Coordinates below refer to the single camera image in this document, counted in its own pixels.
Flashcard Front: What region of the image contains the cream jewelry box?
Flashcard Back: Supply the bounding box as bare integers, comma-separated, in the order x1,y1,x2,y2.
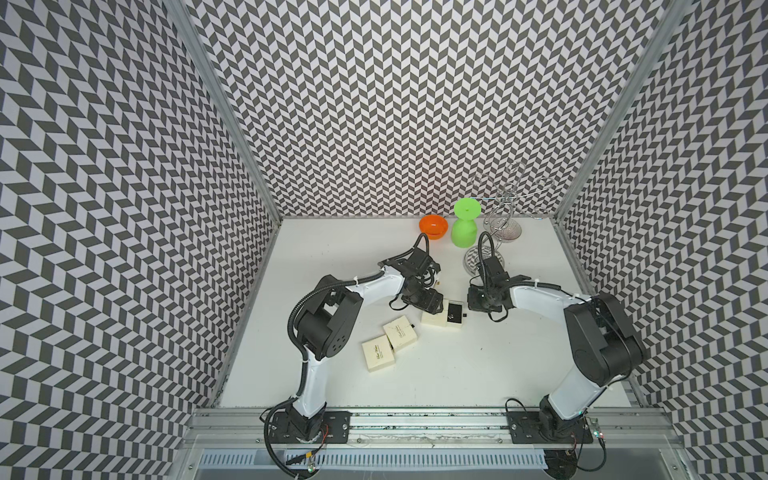
362,335,395,372
421,300,466,328
383,316,418,352

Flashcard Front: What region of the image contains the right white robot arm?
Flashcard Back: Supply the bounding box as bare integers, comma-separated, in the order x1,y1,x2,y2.
467,232,649,443

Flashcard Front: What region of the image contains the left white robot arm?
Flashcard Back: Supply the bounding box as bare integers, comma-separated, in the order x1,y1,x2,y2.
260,233,444,424

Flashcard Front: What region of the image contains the silver jewelry stand front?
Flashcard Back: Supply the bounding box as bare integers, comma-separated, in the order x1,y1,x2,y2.
463,216,509,277

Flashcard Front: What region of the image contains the orange bowl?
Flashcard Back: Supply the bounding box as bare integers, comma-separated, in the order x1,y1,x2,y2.
419,214,449,240

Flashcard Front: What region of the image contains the green plastic stand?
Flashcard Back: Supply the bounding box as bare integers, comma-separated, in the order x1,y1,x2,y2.
451,198,482,248

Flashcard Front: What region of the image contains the silver wire jewelry tree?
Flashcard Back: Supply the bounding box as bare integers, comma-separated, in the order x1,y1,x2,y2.
475,159,551,243

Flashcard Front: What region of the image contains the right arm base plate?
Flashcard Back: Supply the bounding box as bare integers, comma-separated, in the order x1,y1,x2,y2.
507,411,594,445

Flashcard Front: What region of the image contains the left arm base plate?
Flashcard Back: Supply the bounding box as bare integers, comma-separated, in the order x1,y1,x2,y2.
267,410,351,444

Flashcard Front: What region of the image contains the aluminium mounting rail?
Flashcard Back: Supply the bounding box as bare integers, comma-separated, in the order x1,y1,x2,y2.
181,405,683,449

